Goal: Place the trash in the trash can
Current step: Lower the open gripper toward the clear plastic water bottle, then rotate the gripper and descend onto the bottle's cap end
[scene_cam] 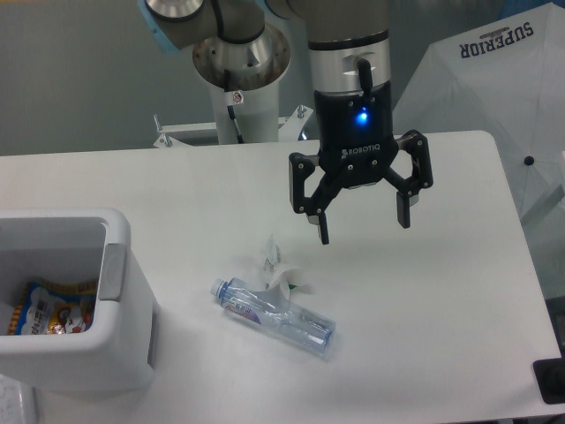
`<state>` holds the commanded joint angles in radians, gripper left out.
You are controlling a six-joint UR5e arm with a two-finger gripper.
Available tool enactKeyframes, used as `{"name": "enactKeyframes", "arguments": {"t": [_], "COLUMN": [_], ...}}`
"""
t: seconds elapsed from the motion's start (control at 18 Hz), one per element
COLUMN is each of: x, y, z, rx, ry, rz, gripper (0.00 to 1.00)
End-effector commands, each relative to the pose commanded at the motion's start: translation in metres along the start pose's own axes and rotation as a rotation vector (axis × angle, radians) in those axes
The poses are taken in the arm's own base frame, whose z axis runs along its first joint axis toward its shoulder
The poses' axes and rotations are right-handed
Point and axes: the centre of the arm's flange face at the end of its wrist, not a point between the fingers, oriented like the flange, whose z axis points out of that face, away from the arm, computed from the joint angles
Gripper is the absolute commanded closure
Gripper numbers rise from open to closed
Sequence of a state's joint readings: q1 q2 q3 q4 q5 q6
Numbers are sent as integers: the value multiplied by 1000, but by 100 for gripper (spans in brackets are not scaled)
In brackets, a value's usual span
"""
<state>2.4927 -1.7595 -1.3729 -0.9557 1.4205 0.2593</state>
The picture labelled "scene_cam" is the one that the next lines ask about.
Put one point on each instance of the crushed clear plastic bottle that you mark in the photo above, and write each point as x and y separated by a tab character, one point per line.
273	313

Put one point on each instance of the black device at table edge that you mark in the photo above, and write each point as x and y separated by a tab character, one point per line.
550	377

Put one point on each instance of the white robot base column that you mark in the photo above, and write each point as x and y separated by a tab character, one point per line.
243	82

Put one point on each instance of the colourful snack wrapper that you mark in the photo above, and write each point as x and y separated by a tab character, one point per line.
48	308

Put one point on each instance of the white trash can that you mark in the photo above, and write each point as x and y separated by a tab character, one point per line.
70	246

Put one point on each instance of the white Superior umbrella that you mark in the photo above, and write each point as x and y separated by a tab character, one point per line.
507	79

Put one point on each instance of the white paper wrapper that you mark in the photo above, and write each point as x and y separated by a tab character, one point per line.
279	276

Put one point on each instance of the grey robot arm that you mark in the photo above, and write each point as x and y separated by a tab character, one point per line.
347	41

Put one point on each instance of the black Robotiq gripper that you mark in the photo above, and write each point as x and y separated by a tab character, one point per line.
357	147

